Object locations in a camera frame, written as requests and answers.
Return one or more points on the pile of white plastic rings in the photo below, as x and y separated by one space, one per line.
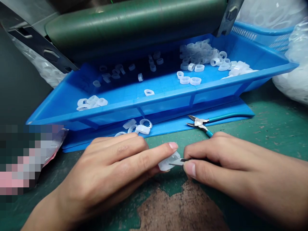
199 51

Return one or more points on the blue plastic mesh basket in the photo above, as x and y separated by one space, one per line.
264 36

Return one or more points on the person's left hand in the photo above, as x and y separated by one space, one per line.
101 175

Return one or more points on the small metal trimming blade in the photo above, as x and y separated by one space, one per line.
178 162

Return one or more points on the person's right hand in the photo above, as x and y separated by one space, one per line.
240 168

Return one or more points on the clear bag of white parts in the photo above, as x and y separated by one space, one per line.
293 77
269 12
45 69

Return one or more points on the green belt conveyor machine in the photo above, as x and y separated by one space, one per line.
132 24

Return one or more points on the blue plastic tray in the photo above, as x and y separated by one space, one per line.
168 86

